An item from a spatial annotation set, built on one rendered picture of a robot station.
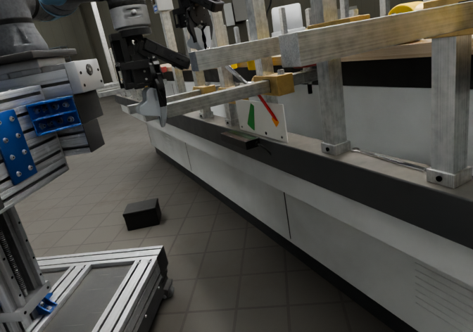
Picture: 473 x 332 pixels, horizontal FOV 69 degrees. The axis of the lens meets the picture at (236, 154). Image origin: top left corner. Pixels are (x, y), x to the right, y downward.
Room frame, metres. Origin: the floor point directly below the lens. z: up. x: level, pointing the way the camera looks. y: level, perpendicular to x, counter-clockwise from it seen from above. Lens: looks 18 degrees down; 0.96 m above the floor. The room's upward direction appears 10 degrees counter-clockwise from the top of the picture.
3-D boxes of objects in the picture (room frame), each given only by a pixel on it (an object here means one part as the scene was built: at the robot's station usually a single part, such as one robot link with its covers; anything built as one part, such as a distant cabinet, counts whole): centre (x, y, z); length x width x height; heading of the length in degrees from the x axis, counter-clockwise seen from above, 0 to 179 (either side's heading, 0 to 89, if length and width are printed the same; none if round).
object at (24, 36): (1.11, 0.59, 1.09); 0.15 x 0.15 x 0.10
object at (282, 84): (0.92, -0.13, 0.85); 0.14 x 0.06 x 0.05; 25
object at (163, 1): (1.63, 0.20, 1.18); 0.07 x 0.07 x 0.08; 25
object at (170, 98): (1.32, 0.15, 0.80); 0.44 x 0.03 x 0.04; 115
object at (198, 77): (1.39, 0.09, 0.88); 0.04 x 0.04 x 0.48; 25
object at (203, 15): (1.10, 0.06, 1.09); 0.09 x 0.08 x 0.12; 45
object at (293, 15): (7.36, -1.50, 0.77); 0.80 x 0.70 x 1.54; 171
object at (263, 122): (0.96, -0.08, 0.75); 0.26 x 0.01 x 0.10; 25
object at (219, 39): (1.17, -0.01, 0.87); 0.04 x 0.04 x 0.48; 25
